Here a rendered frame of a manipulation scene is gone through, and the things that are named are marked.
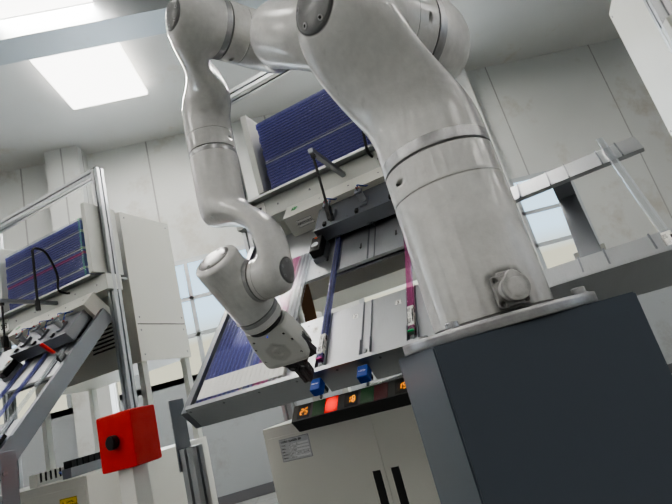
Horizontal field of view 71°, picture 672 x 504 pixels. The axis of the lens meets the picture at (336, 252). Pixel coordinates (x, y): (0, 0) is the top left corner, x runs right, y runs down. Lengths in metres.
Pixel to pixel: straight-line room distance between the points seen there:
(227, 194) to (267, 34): 0.29
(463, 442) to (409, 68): 0.35
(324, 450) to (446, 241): 1.04
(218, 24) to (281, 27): 0.17
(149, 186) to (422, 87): 4.51
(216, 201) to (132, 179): 4.15
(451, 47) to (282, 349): 0.60
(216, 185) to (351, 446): 0.82
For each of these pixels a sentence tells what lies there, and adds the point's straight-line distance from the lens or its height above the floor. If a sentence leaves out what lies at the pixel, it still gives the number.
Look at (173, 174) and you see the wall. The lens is 4.91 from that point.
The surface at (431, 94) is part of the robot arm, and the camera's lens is 0.51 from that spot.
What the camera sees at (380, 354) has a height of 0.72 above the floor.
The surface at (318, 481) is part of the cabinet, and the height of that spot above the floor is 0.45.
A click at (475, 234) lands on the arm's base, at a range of 0.45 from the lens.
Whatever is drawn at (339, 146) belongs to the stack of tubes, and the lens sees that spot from 1.63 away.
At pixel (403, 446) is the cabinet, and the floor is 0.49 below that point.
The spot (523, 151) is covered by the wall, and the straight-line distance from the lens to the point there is 5.23.
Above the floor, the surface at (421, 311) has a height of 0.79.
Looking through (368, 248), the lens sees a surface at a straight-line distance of 1.33.
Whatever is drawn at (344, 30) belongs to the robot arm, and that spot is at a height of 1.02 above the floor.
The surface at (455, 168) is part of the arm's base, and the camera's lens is 0.47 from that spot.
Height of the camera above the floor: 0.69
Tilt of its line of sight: 15 degrees up
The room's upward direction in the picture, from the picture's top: 16 degrees counter-clockwise
